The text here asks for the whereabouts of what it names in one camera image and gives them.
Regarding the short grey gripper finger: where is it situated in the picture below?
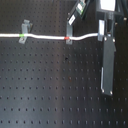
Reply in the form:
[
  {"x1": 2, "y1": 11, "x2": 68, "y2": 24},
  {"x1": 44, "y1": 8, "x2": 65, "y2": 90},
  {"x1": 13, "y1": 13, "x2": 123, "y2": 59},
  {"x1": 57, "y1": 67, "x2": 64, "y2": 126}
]
[{"x1": 98, "y1": 20, "x2": 105, "y2": 41}]

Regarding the white cable with coloured marks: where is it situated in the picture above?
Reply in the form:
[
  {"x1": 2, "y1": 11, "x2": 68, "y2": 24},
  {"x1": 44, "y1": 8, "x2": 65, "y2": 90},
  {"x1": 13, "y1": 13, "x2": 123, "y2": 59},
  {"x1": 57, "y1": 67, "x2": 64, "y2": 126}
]
[{"x1": 0, "y1": 32, "x2": 100, "y2": 42}]

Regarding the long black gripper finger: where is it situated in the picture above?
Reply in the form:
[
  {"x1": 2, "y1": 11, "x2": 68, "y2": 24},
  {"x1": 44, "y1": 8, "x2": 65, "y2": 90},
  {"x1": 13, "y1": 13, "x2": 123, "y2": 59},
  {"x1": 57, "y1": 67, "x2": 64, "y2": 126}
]
[{"x1": 101, "y1": 37, "x2": 116, "y2": 95}]

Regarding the grey left cable clip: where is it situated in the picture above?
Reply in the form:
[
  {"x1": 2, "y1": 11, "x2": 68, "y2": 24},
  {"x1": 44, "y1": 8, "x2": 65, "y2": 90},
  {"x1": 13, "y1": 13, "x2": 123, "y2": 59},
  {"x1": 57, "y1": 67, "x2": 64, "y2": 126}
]
[{"x1": 19, "y1": 20, "x2": 32, "y2": 44}]

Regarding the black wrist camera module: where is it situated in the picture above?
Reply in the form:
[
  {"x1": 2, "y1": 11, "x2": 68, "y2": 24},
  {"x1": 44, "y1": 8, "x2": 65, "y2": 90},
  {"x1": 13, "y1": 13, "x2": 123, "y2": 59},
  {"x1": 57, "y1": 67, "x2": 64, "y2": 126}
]
[{"x1": 67, "y1": 0, "x2": 91, "y2": 25}]

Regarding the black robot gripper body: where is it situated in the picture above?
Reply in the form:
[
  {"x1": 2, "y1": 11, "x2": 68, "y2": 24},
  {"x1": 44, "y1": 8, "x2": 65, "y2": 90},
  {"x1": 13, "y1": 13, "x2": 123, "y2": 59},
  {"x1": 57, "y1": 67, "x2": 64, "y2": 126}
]
[{"x1": 96, "y1": 0, "x2": 128, "y2": 21}]

